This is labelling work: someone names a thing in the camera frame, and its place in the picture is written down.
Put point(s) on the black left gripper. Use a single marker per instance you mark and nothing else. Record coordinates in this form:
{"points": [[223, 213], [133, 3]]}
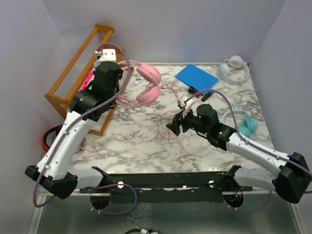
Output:
{"points": [[117, 88]]}

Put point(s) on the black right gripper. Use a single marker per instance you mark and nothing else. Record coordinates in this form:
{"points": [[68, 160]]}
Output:
{"points": [[178, 120]]}

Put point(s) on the pink cat-ear headphones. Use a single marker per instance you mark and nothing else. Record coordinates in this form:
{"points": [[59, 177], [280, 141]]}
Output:
{"points": [[150, 94]]}

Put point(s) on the teal cat-ear headphones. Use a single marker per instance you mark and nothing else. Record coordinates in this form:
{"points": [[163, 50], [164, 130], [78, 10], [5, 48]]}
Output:
{"points": [[248, 125]]}

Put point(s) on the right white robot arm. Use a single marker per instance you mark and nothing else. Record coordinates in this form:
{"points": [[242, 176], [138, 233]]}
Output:
{"points": [[288, 175]]}

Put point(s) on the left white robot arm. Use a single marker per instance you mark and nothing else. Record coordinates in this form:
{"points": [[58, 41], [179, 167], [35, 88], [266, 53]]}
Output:
{"points": [[53, 172]]}

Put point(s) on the red black headphones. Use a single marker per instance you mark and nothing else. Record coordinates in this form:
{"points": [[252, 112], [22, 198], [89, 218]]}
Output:
{"points": [[49, 136]]}

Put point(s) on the white headphones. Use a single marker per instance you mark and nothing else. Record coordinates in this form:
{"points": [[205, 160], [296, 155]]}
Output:
{"points": [[236, 63]]}

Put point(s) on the wooden tiered shelf rack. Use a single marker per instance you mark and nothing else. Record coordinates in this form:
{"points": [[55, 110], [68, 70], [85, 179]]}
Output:
{"points": [[75, 73]]}

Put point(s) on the red black marker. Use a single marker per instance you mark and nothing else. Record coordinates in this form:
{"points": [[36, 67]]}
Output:
{"points": [[192, 90]]}

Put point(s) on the blue black marker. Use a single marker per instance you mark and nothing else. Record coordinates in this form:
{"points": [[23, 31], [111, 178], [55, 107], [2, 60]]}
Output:
{"points": [[206, 96]]}

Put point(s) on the blue notebook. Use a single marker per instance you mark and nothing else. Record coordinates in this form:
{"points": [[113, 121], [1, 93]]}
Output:
{"points": [[193, 76]]}

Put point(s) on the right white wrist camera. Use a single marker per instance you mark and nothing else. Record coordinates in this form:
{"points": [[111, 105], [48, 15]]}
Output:
{"points": [[185, 105]]}

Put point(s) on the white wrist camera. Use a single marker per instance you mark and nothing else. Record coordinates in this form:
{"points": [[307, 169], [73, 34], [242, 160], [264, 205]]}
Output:
{"points": [[106, 55], [185, 105]]}

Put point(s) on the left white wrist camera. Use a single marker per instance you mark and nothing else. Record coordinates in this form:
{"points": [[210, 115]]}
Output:
{"points": [[106, 55]]}

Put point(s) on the black front mounting rail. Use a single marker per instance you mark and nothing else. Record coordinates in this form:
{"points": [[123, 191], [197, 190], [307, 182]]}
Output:
{"points": [[166, 187]]}

